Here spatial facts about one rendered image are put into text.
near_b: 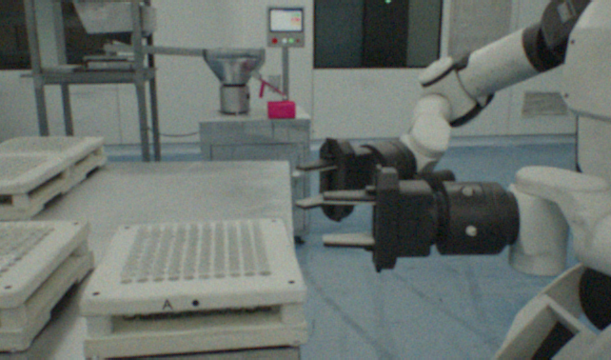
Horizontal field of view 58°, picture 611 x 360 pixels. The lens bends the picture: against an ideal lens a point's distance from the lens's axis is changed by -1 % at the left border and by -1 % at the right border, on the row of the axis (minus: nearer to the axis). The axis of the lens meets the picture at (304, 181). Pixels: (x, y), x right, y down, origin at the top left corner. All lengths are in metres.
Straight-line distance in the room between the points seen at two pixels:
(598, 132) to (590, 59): 0.10
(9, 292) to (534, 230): 0.59
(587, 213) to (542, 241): 0.08
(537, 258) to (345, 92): 5.43
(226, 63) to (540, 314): 2.57
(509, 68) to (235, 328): 0.71
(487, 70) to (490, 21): 5.36
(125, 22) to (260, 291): 3.43
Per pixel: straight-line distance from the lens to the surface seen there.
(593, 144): 0.88
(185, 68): 5.94
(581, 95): 0.89
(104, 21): 3.98
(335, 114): 6.07
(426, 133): 0.95
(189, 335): 0.65
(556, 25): 1.04
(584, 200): 0.64
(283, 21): 3.48
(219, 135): 3.14
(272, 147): 3.15
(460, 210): 0.65
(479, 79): 1.14
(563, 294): 1.01
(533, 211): 0.68
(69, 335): 0.73
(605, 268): 0.64
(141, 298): 0.63
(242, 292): 0.62
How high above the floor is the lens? 1.23
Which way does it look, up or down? 15 degrees down
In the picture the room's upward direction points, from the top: straight up
